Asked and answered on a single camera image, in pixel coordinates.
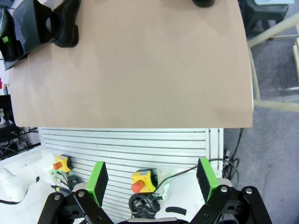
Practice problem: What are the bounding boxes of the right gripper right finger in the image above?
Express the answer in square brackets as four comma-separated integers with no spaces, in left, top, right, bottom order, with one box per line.
[189,158,273,224]

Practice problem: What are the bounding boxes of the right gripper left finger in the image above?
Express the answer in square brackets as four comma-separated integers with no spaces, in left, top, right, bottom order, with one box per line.
[38,161,115,224]

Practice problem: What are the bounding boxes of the matte black loafer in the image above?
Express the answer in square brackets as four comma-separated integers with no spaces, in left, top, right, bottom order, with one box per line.
[191,0,216,8]

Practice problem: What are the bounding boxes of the black metal shoe stand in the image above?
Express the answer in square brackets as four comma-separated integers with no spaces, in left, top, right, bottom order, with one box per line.
[4,0,53,70]

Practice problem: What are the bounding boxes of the yellow emergency stop button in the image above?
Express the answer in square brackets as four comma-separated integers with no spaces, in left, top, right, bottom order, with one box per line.
[130,169,157,194]
[53,154,72,174]

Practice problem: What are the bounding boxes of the white slatted aluminium panel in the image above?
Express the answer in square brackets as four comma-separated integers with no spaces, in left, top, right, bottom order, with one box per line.
[38,127,225,224]

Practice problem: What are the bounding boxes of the dark plastic stool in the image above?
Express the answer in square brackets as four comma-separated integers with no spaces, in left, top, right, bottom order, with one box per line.
[238,0,291,36]

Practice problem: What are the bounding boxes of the green black cable bundle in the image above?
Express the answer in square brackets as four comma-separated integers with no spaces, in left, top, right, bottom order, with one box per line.
[50,171,81,195]

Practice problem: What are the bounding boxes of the thin black cable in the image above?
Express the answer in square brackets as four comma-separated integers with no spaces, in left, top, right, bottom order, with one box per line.
[156,158,226,188]

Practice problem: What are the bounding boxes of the coiled black cable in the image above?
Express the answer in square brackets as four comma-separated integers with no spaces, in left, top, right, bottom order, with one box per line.
[128,192,163,214]

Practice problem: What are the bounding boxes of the black floor cables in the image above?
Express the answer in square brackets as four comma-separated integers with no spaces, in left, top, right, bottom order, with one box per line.
[223,127,244,187]

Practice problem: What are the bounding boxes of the black electronics with cables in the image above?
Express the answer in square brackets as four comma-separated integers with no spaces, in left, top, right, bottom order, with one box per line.
[0,93,41,162]

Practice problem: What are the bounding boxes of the beige metal frame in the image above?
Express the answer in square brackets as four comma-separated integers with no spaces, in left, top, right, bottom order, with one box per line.
[247,14,299,113]

